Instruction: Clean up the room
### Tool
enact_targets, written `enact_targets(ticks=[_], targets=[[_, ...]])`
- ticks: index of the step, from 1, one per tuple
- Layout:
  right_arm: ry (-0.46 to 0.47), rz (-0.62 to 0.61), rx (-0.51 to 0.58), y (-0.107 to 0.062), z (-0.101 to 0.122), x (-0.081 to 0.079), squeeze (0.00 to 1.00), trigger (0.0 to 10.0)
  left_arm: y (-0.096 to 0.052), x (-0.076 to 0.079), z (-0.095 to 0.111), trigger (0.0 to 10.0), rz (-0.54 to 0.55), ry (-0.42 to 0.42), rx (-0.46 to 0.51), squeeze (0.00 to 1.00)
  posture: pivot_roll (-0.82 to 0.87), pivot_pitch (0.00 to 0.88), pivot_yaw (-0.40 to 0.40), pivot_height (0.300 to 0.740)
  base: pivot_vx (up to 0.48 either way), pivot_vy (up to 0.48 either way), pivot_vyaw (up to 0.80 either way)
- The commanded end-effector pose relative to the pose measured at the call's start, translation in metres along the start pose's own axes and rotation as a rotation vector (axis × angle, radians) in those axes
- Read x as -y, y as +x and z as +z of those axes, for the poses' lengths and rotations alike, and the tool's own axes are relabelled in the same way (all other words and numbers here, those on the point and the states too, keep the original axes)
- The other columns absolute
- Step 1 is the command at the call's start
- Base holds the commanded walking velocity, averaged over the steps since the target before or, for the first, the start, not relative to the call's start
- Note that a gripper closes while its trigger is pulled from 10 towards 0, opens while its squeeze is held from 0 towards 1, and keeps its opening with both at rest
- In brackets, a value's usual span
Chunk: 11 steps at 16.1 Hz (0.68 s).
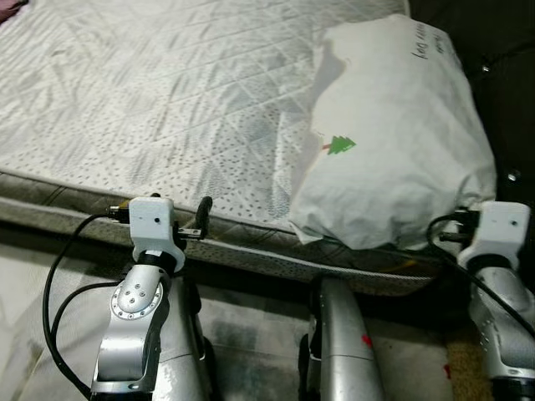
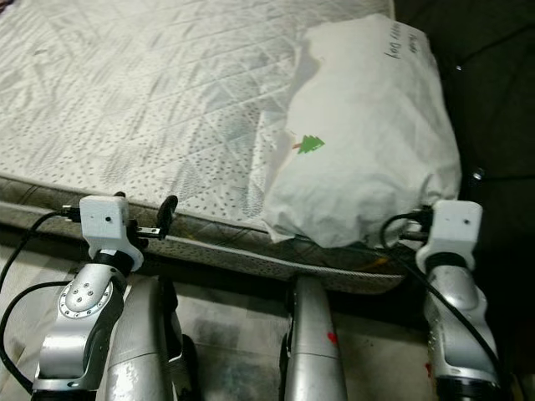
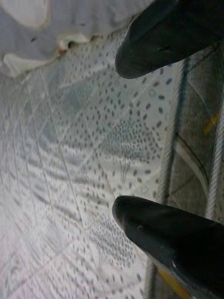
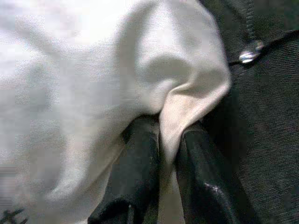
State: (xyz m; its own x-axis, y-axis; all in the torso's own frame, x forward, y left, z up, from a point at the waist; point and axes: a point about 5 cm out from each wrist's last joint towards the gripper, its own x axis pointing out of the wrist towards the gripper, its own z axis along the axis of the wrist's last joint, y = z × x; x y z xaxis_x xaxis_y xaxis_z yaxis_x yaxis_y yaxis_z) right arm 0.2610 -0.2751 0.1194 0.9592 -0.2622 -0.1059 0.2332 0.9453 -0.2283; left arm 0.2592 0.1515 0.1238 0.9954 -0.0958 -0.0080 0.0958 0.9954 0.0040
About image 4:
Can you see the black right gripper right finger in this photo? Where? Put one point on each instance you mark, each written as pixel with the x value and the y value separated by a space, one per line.
pixel 205 186

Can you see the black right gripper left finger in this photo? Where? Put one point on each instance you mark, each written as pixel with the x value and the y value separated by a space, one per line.
pixel 137 168

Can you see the white pillow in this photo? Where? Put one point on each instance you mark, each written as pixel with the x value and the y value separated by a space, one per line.
pixel 81 93

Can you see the dark tufted headboard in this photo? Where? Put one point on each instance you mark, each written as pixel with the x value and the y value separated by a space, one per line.
pixel 268 116

